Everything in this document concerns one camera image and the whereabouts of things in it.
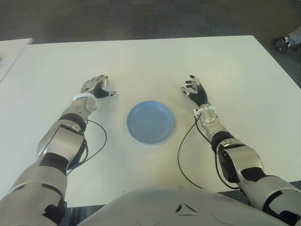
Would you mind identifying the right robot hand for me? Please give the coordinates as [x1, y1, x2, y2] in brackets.
[180, 74, 211, 108]

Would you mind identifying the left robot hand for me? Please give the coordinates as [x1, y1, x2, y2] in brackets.
[80, 74, 118, 99]

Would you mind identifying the blue round plate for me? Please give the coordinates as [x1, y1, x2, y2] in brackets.
[126, 100, 176, 145]

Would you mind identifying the white side table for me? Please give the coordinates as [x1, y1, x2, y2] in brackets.
[0, 38, 33, 83]

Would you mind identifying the grey trouser leg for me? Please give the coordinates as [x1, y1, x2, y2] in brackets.
[287, 29, 301, 48]

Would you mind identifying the silver robot torso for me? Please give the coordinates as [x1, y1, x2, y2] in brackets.
[81, 186, 291, 226]

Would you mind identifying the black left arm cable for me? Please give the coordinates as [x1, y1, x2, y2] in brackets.
[66, 108, 108, 176]

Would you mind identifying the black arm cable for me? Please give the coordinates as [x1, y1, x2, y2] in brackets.
[66, 108, 108, 176]
[177, 116, 240, 190]

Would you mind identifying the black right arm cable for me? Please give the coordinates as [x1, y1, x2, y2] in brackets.
[177, 116, 240, 190]

